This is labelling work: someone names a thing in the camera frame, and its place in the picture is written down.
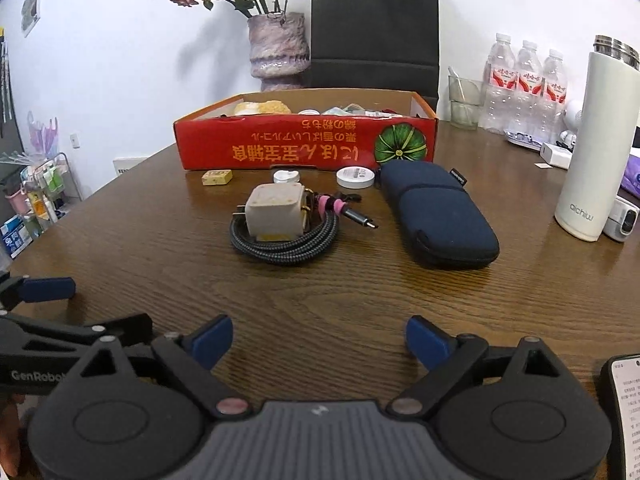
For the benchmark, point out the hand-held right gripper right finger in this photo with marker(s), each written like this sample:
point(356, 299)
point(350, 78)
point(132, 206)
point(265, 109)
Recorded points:
point(427, 342)

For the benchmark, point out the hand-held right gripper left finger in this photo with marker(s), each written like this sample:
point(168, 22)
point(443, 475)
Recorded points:
point(212, 342)

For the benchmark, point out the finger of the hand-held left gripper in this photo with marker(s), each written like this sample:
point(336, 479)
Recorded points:
point(47, 289)
point(125, 329)

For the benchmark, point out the red cardboard box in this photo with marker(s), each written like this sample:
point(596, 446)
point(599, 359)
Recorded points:
point(300, 145)

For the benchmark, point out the wooden desktop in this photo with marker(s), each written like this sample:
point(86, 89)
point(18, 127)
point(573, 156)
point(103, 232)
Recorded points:
point(325, 285)

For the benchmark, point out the person's left hand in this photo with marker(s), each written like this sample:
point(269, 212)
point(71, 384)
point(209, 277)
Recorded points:
point(9, 430)

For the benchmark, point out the navy zip case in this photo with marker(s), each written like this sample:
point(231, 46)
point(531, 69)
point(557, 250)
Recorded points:
point(440, 215)

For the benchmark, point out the white charger plug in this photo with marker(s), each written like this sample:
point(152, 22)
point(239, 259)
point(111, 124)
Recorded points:
point(272, 210)

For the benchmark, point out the iridescent plastic wrap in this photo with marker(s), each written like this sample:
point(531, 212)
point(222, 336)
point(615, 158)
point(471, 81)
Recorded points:
point(44, 135)

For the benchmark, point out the small yellow box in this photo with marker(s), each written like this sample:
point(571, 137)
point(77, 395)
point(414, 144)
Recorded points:
point(217, 178)

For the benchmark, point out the large white round tin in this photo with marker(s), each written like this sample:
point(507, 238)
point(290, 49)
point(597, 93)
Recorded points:
point(355, 177)

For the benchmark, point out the black smartphone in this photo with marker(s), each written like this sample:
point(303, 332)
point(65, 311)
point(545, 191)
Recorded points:
point(622, 420)

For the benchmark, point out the blue and white tray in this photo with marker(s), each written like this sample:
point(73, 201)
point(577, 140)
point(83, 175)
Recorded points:
point(522, 139)

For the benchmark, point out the white power adapter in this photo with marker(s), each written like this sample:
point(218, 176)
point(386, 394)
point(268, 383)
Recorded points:
point(556, 156)

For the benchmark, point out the clear glass cup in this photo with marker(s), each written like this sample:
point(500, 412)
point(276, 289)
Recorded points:
point(465, 105)

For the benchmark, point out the white thermos bottle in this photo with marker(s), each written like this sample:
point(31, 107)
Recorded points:
point(590, 160)

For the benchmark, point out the clear water bottle red label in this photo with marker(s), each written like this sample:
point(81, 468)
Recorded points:
point(529, 92)
point(555, 97)
point(500, 90)

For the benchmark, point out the purple tissue packet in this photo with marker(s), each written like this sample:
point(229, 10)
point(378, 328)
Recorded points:
point(632, 172)

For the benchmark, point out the white round speaker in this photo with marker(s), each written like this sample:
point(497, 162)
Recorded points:
point(572, 115)

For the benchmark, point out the purple textured vase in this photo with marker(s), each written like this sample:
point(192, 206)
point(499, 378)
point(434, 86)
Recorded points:
point(277, 45)

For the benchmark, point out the black paper bag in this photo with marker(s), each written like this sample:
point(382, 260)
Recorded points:
point(375, 25)

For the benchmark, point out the white wall plate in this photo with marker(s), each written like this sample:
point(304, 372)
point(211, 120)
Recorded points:
point(129, 166)

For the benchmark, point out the white wall socket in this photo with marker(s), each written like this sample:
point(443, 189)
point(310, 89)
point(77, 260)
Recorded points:
point(75, 140)

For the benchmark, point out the small white camera device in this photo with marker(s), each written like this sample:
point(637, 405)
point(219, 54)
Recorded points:
point(625, 220)

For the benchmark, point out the wall photo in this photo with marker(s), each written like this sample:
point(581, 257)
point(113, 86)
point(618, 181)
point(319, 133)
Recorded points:
point(31, 7)

